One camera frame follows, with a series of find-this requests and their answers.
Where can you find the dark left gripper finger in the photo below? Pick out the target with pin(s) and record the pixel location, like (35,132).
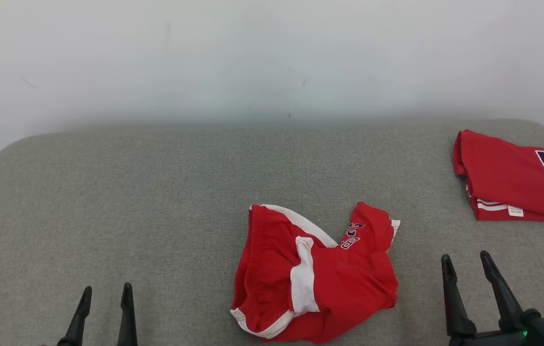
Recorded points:
(79,317)
(127,317)

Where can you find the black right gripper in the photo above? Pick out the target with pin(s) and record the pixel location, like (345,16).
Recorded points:
(483,340)

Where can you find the red jersey shirt white sleeves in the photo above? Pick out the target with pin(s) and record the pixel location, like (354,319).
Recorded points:
(507,178)

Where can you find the red shorts white trim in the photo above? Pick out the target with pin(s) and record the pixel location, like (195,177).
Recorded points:
(348,288)

